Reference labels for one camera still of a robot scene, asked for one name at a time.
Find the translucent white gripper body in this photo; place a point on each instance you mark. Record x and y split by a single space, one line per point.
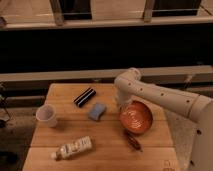
122 105

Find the blue sponge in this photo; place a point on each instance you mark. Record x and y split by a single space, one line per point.
96 111

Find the white plastic cup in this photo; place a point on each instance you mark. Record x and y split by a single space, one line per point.
46 114

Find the orange ceramic bowl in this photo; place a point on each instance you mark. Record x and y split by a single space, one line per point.
136 117

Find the white plastic bottle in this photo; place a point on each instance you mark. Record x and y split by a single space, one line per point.
76 147

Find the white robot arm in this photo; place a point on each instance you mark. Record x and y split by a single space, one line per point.
198 108

